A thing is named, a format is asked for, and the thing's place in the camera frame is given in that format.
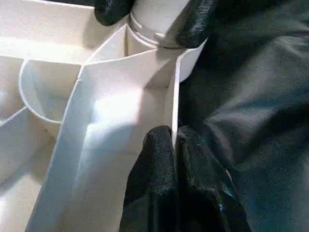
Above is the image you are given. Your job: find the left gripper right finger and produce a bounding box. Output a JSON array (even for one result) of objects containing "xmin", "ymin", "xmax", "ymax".
[{"xmin": 175, "ymin": 125, "xmax": 253, "ymax": 232}]

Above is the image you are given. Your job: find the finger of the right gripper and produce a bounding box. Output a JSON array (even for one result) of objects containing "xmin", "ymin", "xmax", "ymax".
[
  {"xmin": 93, "ymin": 0, "xmax": 136, "ymax": 27},
  {"xmin": 175, "ymin": 0, "xmax": 219, "ymax": 50}
]

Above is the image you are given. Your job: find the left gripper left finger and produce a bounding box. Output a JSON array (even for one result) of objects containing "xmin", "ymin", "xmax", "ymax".
[{"xmin": 119, "ymin": 125, "xmax": 180, "ymax": 232}]

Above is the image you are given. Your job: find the white plastic table leg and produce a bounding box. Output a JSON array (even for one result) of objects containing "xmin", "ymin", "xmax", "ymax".
[{"xmin": 126, "ymin": 0, "xmax": 191, "ymax": 48}]

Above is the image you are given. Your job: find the white plastic table top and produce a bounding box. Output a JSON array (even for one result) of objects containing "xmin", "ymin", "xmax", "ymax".
[{"xmin": 0, "ymin": 0, "xmax": 208, "ymax": 232}]

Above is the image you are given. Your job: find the black mat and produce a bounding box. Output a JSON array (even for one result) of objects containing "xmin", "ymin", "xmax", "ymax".
[{"xmin": 178, "ymin": 0, "xmax": 309, "ymax": 232}]

